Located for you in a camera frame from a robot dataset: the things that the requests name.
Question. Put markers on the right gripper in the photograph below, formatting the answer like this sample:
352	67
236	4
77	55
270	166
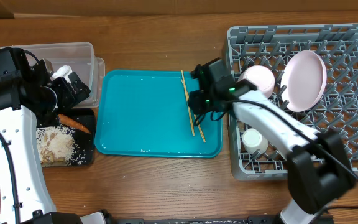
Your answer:
198	108

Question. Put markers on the wooden chopstick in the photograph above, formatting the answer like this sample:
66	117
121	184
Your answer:
199	128
187	97

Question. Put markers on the white cup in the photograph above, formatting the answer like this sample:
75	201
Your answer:
253	141

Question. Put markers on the small white plate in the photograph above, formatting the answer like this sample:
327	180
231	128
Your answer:
261	77

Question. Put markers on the large white plate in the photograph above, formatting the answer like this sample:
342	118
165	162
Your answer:
304	79

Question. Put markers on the orange carrot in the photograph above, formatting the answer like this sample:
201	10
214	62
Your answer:
72	123

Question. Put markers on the white tissue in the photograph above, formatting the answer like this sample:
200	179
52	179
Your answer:
64	72

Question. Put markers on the peanut shells and rice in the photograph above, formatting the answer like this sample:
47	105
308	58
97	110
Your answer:
62	146

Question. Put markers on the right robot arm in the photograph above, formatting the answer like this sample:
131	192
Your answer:
319	170

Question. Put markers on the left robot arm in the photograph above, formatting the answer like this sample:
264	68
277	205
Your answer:
24	197

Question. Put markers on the grey dishwasher rack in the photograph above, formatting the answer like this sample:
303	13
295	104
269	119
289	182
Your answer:
336	44

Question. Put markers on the black waste tray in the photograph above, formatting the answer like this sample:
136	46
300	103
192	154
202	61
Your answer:
86	117

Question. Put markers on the teal serving tray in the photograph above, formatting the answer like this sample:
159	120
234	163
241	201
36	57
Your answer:
144	113

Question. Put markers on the clear plastic bin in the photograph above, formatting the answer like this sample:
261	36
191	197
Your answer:
81	58

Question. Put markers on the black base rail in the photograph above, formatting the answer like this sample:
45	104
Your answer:
103	216

